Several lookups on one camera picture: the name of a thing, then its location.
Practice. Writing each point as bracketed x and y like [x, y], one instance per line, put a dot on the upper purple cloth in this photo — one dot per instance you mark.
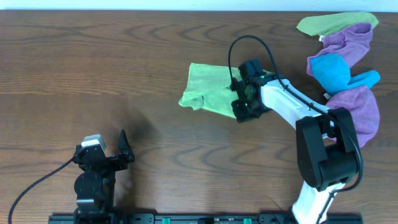
[351, 43]

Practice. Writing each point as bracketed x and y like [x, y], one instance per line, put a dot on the bright green cloth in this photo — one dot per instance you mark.
[209, 88]

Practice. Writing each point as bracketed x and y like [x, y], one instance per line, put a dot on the purple cloth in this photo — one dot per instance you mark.
[362, 105]
[351, 43]

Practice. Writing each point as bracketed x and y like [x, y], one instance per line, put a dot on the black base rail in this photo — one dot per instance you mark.
[147, 218]

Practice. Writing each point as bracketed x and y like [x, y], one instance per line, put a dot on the lower purple cloth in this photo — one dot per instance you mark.
[362, 105]

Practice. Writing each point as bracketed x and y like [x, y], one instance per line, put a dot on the olive green cloth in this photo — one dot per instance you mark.
[332, 23]

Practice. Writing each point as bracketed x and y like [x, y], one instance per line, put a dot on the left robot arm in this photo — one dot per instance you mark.
[94, 188]

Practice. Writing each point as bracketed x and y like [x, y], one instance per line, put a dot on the blue cloth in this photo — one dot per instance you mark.
[334, 75]

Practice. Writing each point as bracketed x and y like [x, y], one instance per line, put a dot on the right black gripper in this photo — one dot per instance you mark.
[237, 97]

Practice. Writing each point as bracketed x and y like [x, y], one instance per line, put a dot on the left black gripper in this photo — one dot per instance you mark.
[106, 160]

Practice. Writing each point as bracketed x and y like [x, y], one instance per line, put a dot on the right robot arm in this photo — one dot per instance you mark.
[327, 148]

